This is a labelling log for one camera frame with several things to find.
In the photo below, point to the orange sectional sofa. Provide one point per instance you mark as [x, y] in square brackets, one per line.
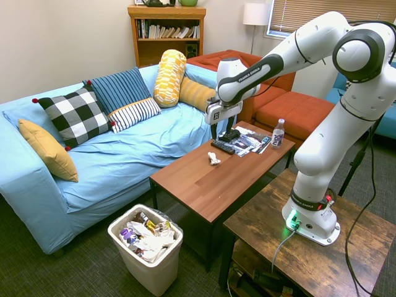
[287, 111]

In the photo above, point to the white cover magazine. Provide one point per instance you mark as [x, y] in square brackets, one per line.
[263, 142]

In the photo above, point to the brown snack wrapper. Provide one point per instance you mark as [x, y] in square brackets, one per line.
[140, 217]

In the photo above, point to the small black speaker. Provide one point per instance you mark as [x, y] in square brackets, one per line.
[191, 51]

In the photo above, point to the light blue sofa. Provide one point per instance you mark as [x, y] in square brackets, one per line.
[123, 154]

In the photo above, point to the yellow striped pillow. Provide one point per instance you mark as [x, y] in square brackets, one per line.
[195, 92]

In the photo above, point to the black camera tripod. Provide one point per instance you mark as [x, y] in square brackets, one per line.
[355, 164]

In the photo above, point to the wooden bookshelf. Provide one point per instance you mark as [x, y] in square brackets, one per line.
[164, 49]

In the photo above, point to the glossy dark cover magazine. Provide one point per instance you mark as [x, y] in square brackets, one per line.
[246, 143]

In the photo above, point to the white plastic trash bin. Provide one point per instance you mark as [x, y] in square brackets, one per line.
[148, 275]

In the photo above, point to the yellow snack wrapper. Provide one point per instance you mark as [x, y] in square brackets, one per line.
[150, 226]

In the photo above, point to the black power equipment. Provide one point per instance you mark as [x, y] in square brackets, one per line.
[266, 278]

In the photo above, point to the black white checkered pillow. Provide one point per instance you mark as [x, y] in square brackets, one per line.
[74, 114]

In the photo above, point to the full hint water bottle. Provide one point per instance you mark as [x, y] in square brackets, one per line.
[277, 137]

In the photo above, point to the white navy striped pillow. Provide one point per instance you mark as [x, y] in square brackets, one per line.
[133, 114]

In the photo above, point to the mustard yellow pillow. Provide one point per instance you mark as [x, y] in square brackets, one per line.
[46, 148]

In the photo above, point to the yellow white patterned bolster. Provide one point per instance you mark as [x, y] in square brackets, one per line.
[168, 77]

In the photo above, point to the clear plastic bin liner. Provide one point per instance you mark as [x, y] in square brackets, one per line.
[161, 214]

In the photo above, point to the blue striped pillow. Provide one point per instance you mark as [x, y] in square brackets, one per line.
[120, 88]

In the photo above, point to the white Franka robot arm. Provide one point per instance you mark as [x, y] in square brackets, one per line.
[325, 139]

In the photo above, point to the large white discarded tissue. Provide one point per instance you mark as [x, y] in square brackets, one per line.
[154, 244]

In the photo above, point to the rustic wooden robot table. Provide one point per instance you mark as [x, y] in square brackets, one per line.
[309, 263]

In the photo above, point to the white shade floor lamp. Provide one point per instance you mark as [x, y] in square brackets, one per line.
[254, 14]

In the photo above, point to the wooden window blinds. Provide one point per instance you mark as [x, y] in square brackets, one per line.
[294, 15]

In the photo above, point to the empty hint water bottle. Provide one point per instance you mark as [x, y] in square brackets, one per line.
[128, 236]

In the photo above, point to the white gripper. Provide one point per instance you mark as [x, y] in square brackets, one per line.
[223, 111]

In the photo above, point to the green pot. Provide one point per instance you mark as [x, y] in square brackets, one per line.
[187, 2]

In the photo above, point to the wooden coffee table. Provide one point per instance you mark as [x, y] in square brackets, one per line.
[216, 185]

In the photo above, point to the black remote control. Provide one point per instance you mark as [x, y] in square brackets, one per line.
[222, 147]

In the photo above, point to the teal armchair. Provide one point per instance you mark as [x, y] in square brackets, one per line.
[386, 123]

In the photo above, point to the row of paperback books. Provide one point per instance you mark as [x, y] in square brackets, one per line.
[167, 31]

